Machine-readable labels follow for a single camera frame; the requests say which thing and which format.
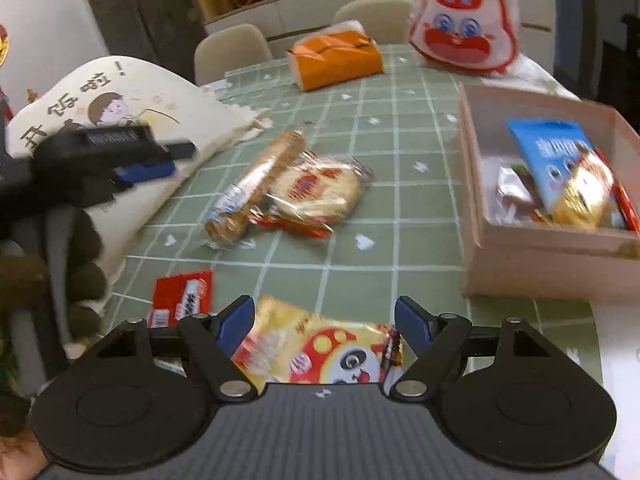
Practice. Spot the pink open storage box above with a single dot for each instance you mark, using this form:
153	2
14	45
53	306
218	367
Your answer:
520	151

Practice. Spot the gold snack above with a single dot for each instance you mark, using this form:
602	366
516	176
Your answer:
583	199

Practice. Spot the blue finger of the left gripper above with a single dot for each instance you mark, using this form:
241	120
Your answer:
139	173

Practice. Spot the cream cartoon canvas bag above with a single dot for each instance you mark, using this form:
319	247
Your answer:
119	91

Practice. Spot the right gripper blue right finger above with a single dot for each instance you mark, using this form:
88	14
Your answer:
437	341

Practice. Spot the beige dining chair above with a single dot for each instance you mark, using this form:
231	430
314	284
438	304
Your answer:
385	21
231	48

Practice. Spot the green grid tablecloth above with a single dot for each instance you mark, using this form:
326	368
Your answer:
404	237

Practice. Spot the blue snack bag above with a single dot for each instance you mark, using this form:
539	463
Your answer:
550	150

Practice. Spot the red snack packet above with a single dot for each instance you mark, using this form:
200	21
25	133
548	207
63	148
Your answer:
177	296

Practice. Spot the red white rabbit bag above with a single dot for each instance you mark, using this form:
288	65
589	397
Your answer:
475	36

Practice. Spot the yellow panda snack packet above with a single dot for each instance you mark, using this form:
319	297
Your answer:
291	345

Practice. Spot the round rice cracker pack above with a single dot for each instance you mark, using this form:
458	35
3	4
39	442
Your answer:
312	195

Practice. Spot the orange tissue box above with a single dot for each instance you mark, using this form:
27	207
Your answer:
335	54

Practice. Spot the long biscuit pack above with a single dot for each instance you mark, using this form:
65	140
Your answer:
226	221

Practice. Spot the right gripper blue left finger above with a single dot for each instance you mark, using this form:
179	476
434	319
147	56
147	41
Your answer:
209	342

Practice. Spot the chocolate bar blue wrapper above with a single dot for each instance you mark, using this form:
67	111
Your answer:
516	195

